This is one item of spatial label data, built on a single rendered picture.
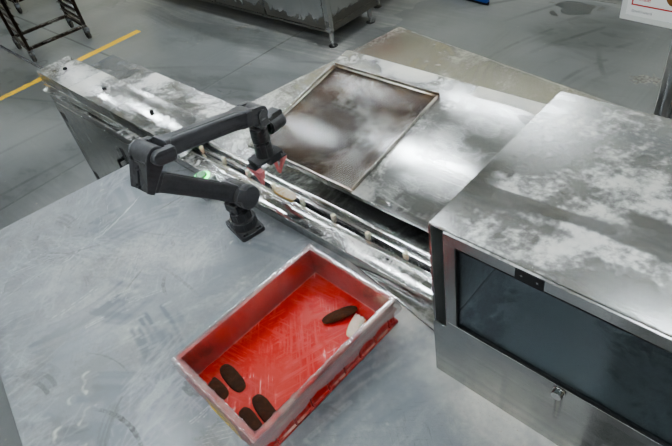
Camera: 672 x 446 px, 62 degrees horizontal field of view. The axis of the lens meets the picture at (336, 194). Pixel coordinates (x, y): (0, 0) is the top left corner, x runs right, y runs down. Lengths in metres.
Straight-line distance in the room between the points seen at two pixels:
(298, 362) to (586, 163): 0.82
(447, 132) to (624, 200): 0.88
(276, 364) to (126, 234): 0.79
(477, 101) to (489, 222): 0.98
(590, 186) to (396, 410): 0.65
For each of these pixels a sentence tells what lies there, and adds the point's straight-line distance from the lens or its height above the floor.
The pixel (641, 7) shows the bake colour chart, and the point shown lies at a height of 1.32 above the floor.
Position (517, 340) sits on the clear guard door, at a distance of 1.13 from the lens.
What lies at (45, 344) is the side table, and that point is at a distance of 1.83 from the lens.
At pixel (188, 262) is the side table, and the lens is 1.81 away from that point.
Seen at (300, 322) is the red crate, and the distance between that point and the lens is 1.53.
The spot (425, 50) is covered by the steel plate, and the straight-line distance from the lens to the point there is 2.66.
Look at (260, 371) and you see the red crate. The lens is 1.48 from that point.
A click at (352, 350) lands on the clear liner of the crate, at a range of 1.35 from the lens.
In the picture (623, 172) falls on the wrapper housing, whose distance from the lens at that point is 1.17.
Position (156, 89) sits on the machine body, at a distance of 2.85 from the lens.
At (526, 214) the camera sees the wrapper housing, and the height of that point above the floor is 1.30.
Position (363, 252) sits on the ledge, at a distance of 1.61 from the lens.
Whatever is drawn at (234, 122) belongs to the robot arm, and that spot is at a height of 1.20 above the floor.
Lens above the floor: 2.03
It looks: 40 degrees down
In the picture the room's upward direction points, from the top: 12 degrees counter-clockwise
